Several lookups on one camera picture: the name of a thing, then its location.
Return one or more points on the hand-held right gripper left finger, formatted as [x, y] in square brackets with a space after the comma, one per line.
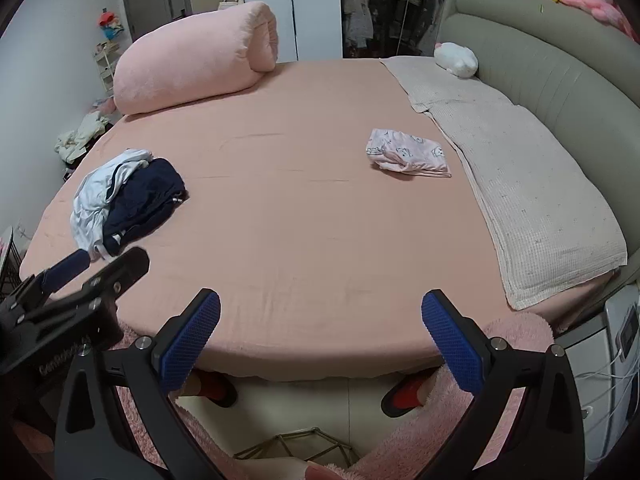
[192, 345]

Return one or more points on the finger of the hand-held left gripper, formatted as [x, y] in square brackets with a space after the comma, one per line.
[125, 267]
[70, 265]

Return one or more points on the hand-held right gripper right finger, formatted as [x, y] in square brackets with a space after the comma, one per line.
[450, 350]

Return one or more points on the pink cartoon print pajama pants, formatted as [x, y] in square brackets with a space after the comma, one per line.
[410, 152]

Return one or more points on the pile of pale clothes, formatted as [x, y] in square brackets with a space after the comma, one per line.
[80, 137]

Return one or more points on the person's right hand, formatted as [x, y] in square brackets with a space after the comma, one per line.
[322, 474]

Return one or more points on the white appliance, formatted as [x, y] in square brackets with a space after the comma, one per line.
[590, 330]

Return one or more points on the bed with pink sheet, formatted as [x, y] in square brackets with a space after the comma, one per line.
[310, 240]

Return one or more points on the white shelf rack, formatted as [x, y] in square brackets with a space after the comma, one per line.
[106, 67]

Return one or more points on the rolled pink quilt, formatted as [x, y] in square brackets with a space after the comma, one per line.
[195, 55]

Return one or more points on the red and blue plush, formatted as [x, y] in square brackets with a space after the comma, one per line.
[107, 22]

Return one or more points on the white plush toy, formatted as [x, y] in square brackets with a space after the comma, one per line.
[457, 60]

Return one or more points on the grey padded headboard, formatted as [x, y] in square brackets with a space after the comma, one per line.
[550, 50]

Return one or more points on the white wardrobe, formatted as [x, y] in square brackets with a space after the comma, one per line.
[315, 10]

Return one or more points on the dark glass-door wardrobe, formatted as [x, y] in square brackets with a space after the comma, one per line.
[380, 10]

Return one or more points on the pink plush toy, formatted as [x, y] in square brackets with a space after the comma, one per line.
[605, 10]

